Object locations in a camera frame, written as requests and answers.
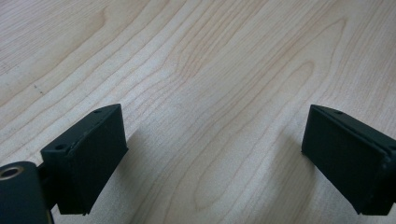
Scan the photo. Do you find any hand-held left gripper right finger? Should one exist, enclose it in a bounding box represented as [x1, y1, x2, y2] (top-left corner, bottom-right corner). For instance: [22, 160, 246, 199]
[301, 104, 396, 217]

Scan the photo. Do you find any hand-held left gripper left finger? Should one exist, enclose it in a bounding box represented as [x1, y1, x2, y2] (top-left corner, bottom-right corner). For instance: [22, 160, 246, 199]
[39, 104, 129, 217]

